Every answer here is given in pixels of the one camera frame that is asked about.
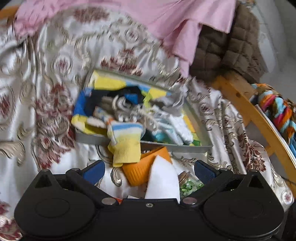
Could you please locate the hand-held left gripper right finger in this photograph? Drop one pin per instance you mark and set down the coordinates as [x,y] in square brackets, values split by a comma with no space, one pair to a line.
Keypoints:
[204,171]

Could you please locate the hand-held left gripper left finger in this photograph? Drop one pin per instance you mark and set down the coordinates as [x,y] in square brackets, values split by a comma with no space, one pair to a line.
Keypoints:
[93,171]

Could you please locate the cartoon print metal tray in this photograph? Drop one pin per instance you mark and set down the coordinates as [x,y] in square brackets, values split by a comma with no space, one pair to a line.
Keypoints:
[87,138]

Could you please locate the yellow striped sock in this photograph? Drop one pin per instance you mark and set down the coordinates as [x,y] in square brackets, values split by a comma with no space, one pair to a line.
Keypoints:
[126,148]

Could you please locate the clear plastic packet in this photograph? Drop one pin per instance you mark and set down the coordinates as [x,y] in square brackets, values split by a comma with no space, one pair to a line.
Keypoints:
[161,136]

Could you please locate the dark cloth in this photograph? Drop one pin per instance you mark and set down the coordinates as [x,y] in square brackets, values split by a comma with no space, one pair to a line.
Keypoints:
[108,95]

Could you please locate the green artificial plant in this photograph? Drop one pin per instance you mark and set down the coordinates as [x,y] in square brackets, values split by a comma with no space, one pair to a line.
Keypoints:
[188,187]

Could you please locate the small white box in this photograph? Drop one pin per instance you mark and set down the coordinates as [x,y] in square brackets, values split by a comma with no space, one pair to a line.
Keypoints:
[163,178]

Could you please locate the orange ribbed bowl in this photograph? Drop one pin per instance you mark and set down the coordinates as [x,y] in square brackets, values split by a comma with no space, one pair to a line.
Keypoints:
[138,171]

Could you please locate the colourful striped cloth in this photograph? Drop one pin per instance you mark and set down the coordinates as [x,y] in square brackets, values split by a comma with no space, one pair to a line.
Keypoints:
[277,111]

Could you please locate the floral patterned satin blanket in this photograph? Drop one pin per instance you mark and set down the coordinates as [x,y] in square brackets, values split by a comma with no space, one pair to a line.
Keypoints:
[34,69]

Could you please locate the brown quilted jacket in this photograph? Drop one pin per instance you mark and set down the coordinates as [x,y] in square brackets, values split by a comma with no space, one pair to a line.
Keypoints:
[226,53]

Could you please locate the pink bed sheet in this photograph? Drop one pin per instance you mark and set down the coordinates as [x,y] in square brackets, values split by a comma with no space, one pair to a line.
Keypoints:
[161,18]

